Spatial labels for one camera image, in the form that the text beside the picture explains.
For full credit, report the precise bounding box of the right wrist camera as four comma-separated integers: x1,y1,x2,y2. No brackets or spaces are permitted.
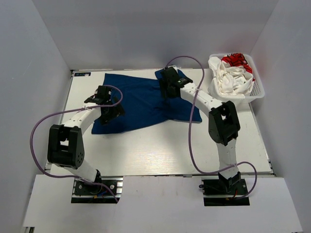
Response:
165,65,178,71

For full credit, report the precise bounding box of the red printed white t shirt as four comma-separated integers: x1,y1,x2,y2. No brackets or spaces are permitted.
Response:
221,53,255,82

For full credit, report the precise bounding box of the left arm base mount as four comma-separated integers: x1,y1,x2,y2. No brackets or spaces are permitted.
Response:
71,177,123,204

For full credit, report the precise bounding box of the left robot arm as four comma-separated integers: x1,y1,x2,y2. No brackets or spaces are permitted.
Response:
47,85,125,194

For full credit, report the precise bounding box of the blue table label sticker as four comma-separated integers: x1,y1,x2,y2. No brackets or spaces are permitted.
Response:
74,72,91,77

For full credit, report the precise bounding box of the white plastic basket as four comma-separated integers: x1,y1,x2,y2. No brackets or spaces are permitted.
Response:
210,53,265,103

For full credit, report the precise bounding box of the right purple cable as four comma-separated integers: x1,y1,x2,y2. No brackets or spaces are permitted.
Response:
164,56,258,200

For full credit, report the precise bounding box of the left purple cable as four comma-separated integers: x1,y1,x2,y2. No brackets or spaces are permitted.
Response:
30,84,124,203

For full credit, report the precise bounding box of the purple cable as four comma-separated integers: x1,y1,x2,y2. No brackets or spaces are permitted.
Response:
30,84,124,203
164,56,258,200

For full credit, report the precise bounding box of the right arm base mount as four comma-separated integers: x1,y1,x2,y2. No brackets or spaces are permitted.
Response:
199,179,250,207

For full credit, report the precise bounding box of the blue t shirt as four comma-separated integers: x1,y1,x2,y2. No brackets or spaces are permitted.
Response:
91,70,192,134

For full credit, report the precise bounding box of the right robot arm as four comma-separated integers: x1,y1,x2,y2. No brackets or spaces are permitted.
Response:
91,67,241,194

